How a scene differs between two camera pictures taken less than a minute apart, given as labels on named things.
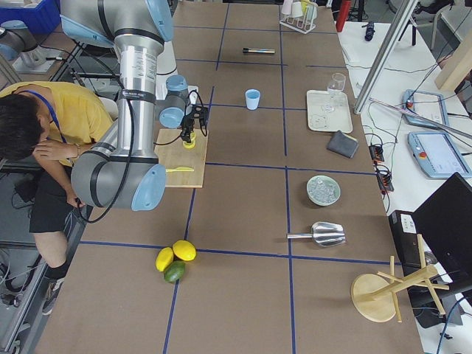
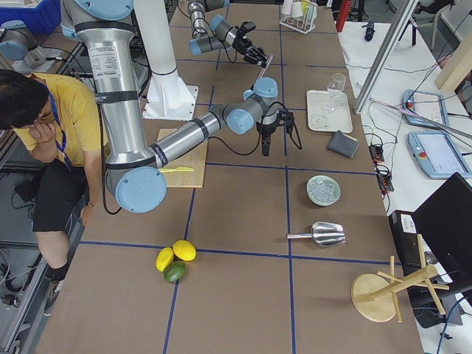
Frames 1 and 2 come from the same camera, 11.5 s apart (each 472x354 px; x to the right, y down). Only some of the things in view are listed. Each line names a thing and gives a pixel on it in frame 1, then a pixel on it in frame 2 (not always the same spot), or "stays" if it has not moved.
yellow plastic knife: (181, 169) stays
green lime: (173, 271) stays
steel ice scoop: (323, 234) stays
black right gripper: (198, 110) to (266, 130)
